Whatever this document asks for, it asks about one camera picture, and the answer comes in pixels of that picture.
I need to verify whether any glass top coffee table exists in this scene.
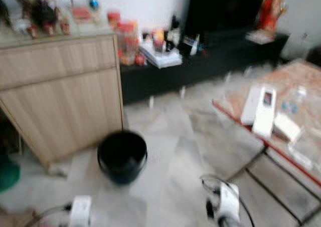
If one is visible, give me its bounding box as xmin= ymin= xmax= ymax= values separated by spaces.
xmin=212 ymin=59 xmax=321 ymax=222

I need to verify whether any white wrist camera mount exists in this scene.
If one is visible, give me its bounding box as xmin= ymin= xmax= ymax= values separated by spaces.
xmin=213 ymin=182 xmax=241 ymax=222
xmin=69 ymin=195 xmax=92 ymax=227

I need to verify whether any black round rubbish bin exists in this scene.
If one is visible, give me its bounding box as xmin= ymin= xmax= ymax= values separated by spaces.
xmin=97 ymin=130 xmax=148 ymax=185

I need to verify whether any large red lid plastic jar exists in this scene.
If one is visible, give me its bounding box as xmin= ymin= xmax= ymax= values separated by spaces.
xmin=116 ymin=21 xmax=139 ymax=66

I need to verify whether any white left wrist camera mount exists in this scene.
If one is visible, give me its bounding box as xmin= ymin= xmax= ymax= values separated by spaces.
xmin=69 ymin=195 xmax=92 ymax=227

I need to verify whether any black tv console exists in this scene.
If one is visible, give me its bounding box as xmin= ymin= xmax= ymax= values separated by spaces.
xmin=119 ymin=31 xmax=289 ymax=105

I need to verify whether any stack of white books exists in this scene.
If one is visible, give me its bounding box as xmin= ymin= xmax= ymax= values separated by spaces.
xmin=138 ymin=39 xmax=183 ymax=69

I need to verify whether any black television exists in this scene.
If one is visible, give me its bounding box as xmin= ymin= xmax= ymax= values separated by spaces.
xmin=183 ymin=0 xmax=266 ymax=37

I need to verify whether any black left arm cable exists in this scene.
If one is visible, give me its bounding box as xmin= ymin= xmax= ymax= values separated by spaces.
xmin=25 ymin=203 xmax=72 ymax=227

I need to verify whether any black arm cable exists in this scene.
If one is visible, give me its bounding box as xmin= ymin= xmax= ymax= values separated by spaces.
xmin=25 ymin=203 xmax=72 ymax=227
xmin=200 ymin=174 xmax=256 ymax=227

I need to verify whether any tall white box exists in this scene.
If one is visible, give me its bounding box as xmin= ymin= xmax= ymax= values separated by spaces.
xmin=241 ymin=84 xmax=277 ymax=139

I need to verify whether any light wood low cabinet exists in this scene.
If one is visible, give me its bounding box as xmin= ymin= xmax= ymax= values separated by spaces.
xmin=0 ymin=33 xmax=126 ymax=168

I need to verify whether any red orange figurine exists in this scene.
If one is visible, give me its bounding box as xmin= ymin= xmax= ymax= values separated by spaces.
xmin=256 ymin=0 xmax=286 ymax=32

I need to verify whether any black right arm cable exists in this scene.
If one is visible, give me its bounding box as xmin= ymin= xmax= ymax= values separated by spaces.
xmin=200 ymin=174 xmax=256 ymax=227

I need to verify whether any green object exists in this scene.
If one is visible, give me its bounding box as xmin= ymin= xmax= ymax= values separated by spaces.
xmin=0 ymin=149 xmax=21 ymax=192

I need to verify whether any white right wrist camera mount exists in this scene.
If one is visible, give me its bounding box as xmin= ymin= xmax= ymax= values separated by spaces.
xmin=213 ymin=182 xmax=241 ymax=222

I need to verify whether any pink box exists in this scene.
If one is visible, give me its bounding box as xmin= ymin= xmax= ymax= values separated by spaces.
xmin=71 ymin=7 xmax=92 ymax=22

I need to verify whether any small red lid jar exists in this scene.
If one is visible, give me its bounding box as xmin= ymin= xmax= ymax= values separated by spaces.
xmin=107 ymin=11 xmax=121 ymax=30

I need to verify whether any clear plastic bag blue print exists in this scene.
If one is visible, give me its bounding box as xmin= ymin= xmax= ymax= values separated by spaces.
xmin=278 ymin=87 xmax=309 ymax=117

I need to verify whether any small flat white box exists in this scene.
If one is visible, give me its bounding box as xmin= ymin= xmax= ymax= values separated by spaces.
xmin=272 ymin=112 xmax=303 ymax=142

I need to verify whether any dark spiky ornament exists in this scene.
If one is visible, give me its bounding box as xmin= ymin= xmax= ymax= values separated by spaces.
xmin=25 ymin=0 xmax=68 ymax=37

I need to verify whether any black bottle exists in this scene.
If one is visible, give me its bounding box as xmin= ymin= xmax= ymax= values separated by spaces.
xmin=167 ymin=14 xmax=183 ymax=50

